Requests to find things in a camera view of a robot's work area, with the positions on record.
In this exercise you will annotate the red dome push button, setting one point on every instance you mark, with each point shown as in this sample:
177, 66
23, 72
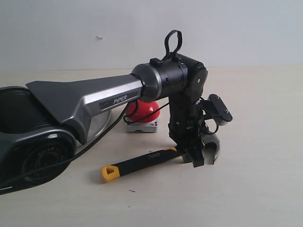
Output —
142, 117

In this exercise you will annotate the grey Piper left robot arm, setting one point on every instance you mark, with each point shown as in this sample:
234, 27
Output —
42, 123

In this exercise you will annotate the black yellow claw hammer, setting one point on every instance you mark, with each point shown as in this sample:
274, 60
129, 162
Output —
114, 171

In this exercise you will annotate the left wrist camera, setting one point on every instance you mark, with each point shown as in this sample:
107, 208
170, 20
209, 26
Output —
215, 109

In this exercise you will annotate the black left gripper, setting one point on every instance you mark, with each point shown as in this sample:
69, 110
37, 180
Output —
185, 129

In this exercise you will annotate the round stainless steel plate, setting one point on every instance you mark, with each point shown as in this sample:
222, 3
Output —
98, 124

